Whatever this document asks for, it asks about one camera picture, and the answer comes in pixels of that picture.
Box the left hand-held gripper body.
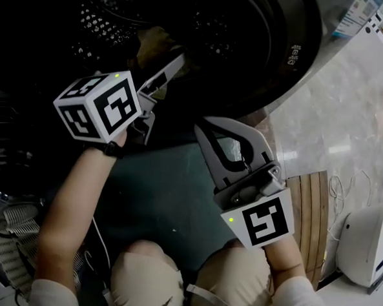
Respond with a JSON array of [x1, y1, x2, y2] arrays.
[[50, 66, 160, 147]]

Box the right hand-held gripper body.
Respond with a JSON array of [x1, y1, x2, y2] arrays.
[[209, 158, 300, 253]]

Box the beige clothes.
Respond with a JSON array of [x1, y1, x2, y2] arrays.
[[129, 24, 205, 104]]

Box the black washing machine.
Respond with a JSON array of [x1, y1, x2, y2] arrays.
[[0, 0, 327, 158]]

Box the white woven laundry basket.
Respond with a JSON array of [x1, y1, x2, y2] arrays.
[[0, 201, 88, 305]]

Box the person's right forearm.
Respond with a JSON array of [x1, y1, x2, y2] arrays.
[[261, 232, 310, 283]]

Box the person's left forearm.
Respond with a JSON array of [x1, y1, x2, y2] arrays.
[[34, 133, 129, 294]]

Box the black wristwatch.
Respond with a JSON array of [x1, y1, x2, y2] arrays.
[[102, 141, 125, 159]]

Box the white rounded device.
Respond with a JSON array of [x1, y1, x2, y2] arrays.
[[320, 198, 383, 296]]

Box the person's beige shorts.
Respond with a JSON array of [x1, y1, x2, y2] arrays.
[[109, 230, 279, 306]]

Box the white flat board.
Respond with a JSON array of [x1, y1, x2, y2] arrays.
[[351, 10, 383, 84]]

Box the blue and white label sticker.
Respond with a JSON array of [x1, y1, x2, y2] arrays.
[[333, 0, 383, 41]]

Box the white looped cable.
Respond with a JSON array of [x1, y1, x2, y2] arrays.
[[326, 167, 375, 225]]

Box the thin white cable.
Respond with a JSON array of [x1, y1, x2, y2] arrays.
[[88, 217, 116, 274]]

